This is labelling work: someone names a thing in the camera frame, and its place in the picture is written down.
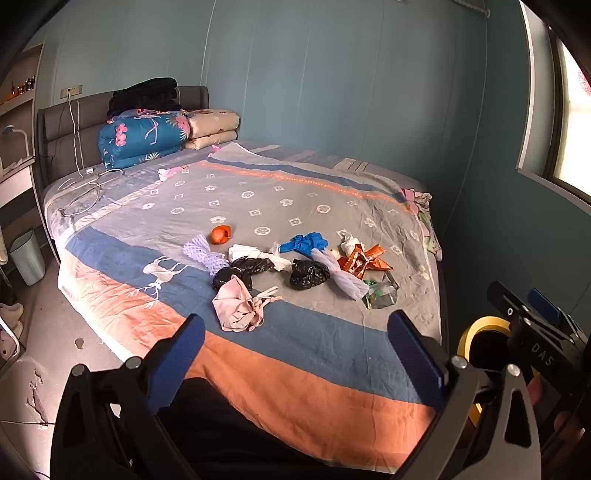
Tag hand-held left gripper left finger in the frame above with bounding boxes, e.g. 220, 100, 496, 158
50, 314, 206, 480

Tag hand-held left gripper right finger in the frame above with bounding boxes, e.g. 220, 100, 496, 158
387, 310, 541, 480

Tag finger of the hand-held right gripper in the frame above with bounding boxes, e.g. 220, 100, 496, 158
487, 281, 573, 344
529, 288, 578, 335

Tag yellow tape roll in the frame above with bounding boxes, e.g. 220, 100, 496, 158
456, 316, 513, 428

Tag green clear plastic wrapper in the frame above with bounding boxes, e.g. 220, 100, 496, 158
362, 272, 400, 310

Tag pink drawstring cloth bag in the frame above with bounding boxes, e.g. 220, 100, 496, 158
212, 274, 281, 333

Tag black plastic bag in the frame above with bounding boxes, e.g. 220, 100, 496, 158
212, 257, 275, 291
289, 258, 332, 291

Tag white foam net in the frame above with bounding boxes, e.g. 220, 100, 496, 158
310, 248, 370, 302

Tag orange snack wrapper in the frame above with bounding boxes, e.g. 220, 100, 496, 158
337, 244, 394, 280

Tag purple foam net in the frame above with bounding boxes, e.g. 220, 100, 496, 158
182, 233, 226, 271

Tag white tissue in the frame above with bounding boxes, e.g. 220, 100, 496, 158
228, 244, 262, 261

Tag white socks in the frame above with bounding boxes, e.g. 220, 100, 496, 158
339, 233, 368, 259

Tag white plastic bag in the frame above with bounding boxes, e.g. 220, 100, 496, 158
261, 242, 294, 272

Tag person's right hand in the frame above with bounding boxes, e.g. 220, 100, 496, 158
527, 377, 586, 445

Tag person's dark pants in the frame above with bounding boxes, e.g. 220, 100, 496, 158
157, 377, 393, 480

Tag pink green printed cloth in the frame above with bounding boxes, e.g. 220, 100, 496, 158
401, 187, 441, 254

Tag window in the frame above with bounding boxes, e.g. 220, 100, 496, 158
517, 0, 591, 204

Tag beige slippers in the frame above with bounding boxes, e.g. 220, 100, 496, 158
0, 302, 25, 358

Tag pale blue floor bin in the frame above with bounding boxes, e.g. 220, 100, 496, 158
8, 229, 47, 287

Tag bed with patterned cover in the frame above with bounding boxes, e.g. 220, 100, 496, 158
44, 141, 444, 476

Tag pale striped bed sheet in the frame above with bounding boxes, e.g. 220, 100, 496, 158
44, 141, 428, 232

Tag blue floral quilt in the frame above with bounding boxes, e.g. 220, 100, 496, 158
98, 108, 191, 171

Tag beige folded quilt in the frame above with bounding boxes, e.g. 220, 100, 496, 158
184, 109, 241, 151

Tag white desk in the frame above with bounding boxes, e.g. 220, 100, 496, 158
0, 157, 38, 259

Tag grey padded headboard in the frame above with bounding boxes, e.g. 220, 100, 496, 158
36, 85, 211, 195

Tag black folded blanket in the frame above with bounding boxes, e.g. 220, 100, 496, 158
107, 77, 182, 121

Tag white desk lamp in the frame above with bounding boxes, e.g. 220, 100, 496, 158
0, 126, 33, 162

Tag row of shelf ornaments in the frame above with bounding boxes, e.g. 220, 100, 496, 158
8, 75, 38, 94

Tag white charging cable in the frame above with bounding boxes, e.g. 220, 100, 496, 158
58, 90, 125, 217

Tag white wrapped wall pipe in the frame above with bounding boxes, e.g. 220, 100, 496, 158
457, 0, 491, 18

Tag wall shelf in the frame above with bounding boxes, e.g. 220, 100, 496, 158
0, 44, 47, 114

